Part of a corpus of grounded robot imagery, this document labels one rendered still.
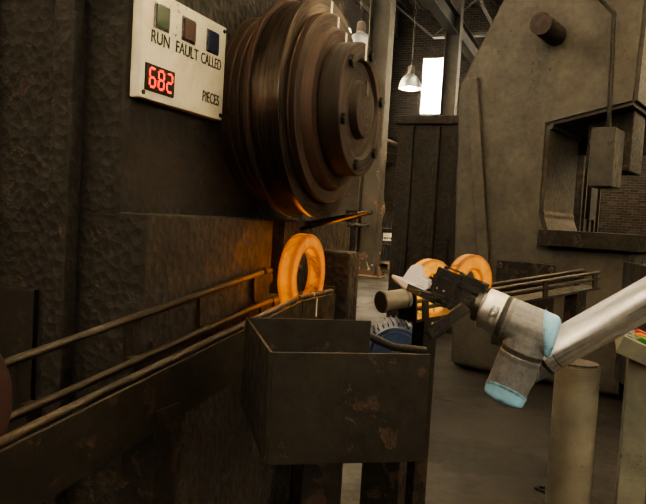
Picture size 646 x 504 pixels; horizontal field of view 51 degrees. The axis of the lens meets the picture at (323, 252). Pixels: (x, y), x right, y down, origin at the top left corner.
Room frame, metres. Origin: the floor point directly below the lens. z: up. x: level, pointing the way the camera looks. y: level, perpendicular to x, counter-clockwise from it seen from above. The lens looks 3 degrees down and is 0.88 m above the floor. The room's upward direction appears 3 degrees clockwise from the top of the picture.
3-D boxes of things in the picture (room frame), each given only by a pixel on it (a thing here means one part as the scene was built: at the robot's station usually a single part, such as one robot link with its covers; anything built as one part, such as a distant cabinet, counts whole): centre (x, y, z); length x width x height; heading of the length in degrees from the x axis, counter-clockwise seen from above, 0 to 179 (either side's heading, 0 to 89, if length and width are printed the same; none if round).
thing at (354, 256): (1.73, -0.03, 0.68); 0.11 x 0.08 x 0.24; 68
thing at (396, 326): (3.75, -0.42, 0.17); 0.57 x 0.31 x 0.34; 178
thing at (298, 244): (1.51, 0.04, 0.75); 0.18 x 0.03 x 0.18; 157
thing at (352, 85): (1.47, -0.05, 1.11); 0.28 x 0.06 x 0.28; 158
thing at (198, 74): (1.23, 0.27, 1.15); 0.26 x 0.02 x 0.18; 158
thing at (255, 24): (1.54, 0.12, 1.12); 0.47 x 0.10 x 0.47; 158
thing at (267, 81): (1.51, 0.04, 1.11); 0.47 x 0.06 x 0.47; 158
